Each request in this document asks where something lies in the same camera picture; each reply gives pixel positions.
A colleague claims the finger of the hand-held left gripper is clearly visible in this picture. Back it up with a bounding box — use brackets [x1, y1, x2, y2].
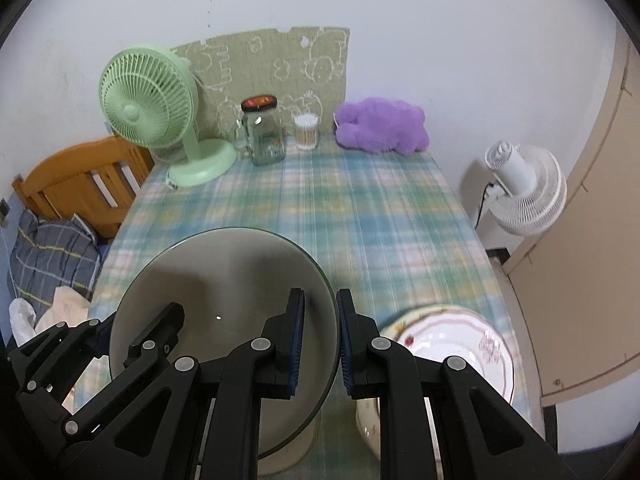
[7, 316, 114, 402]
[61, 303, 186, 437]

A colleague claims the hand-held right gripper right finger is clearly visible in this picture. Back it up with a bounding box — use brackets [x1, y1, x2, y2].
[336, 288, 563, 480]

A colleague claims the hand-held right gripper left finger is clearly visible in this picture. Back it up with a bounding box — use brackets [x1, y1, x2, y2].
[60, 288, 307, 480]

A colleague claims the round yellow floral plate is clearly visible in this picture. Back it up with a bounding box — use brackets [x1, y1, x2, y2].
[380, 305, 518, 411]

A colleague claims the red patterned white plate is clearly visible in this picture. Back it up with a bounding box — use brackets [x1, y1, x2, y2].
[395, 310, 516, 480]

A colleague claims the peach cloth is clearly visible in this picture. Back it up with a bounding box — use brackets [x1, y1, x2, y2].
[37, 285, 108, 411]

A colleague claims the white cloth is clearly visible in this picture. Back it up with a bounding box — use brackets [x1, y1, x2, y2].
[9, 297, 38, 346]

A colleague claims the blue plaid pillow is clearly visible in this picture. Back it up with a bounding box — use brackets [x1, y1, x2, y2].
[10, 207, 103, 303]

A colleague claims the wooden chair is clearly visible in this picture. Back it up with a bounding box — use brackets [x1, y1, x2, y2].
[12, 136, 156, 240]

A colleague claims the clear glass mug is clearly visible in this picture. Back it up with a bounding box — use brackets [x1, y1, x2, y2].
[232, 119, 256, 157]

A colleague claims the glass jar with brown lid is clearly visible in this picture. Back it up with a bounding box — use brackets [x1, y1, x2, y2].
[241, 95, 287, 167]

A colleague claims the cotton swab container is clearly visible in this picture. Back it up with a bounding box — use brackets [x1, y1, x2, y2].
[293, 114, 321, 152]

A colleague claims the purple plush toy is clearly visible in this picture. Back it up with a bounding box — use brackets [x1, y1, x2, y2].
[334, 97, 430, 156]

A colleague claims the green desk fan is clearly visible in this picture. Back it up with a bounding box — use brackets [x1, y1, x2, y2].
[98, 44, 238, 190]

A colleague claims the white fan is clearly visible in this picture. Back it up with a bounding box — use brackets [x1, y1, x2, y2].
[484, 141, 568, 236]

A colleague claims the beige door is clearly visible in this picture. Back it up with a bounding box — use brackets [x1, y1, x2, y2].
[502, 35, 640, 406]

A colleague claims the green cartoon print board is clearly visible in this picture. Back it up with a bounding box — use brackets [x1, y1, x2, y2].
[170, 26, 351, 137]

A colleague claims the black fan cable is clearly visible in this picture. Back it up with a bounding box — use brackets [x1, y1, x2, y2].
[472, 182, 496, 231]

